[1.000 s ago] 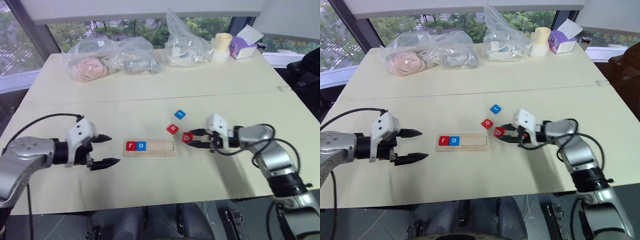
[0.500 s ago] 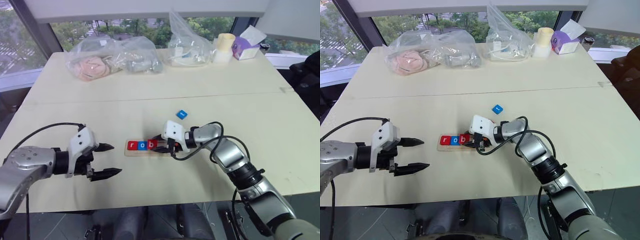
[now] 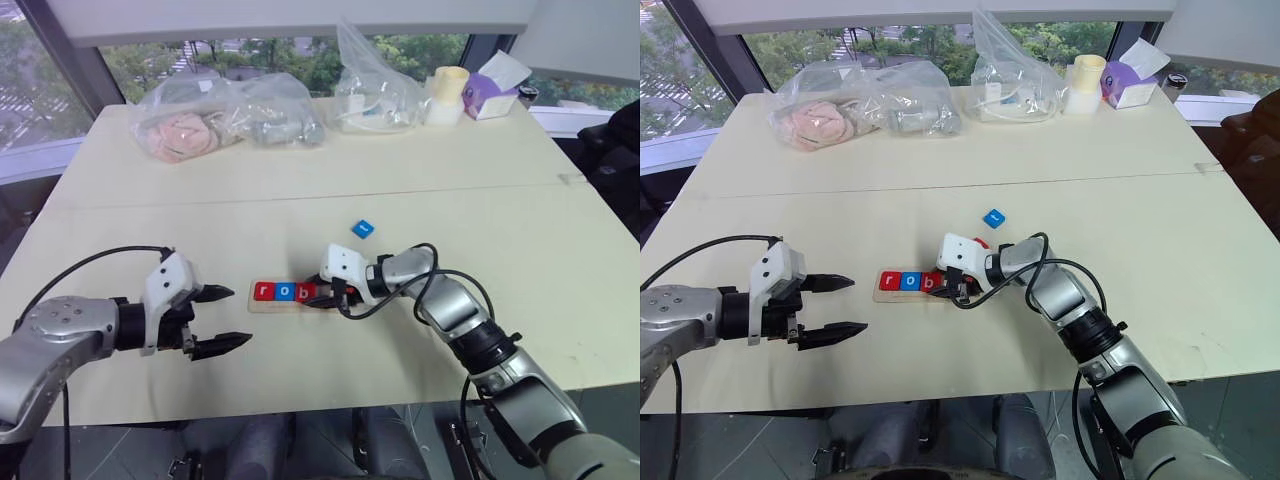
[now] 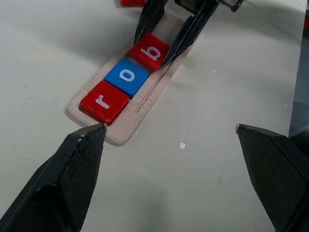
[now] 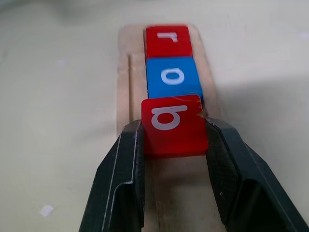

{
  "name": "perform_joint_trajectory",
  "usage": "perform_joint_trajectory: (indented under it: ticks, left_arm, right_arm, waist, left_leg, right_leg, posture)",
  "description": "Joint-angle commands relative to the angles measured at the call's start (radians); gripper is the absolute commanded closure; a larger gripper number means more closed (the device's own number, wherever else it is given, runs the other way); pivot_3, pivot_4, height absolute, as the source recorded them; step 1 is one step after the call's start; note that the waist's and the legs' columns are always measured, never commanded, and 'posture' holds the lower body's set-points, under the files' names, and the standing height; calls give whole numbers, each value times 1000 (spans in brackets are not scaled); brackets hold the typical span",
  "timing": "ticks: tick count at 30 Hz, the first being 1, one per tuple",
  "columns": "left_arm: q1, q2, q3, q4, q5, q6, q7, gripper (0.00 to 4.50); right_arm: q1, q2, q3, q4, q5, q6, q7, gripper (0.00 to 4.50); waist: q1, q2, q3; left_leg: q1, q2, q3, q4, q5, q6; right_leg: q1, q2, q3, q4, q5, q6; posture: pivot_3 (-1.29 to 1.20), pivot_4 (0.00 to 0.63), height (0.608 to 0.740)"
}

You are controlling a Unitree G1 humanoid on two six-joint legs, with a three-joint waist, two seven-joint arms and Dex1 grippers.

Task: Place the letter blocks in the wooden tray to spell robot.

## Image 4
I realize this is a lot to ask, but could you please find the red letter block b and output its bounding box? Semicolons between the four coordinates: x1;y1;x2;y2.
129;32;170;72

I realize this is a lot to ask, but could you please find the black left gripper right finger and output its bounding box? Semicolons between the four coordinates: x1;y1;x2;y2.
235;124;309;232

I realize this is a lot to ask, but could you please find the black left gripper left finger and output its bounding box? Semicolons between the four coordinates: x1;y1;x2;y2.
0;123;108;232

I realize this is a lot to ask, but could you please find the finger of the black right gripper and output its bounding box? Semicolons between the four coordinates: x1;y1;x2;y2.
133;0;170;46
161;0;220;67

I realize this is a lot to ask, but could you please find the blue letter block o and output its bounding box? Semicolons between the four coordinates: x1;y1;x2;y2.
104;58;150;99

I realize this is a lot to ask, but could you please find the light wooden letter tray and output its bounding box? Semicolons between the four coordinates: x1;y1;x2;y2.
68;14;195;146

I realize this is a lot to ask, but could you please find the red letter block r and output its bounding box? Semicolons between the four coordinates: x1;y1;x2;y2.
80;80;130;127

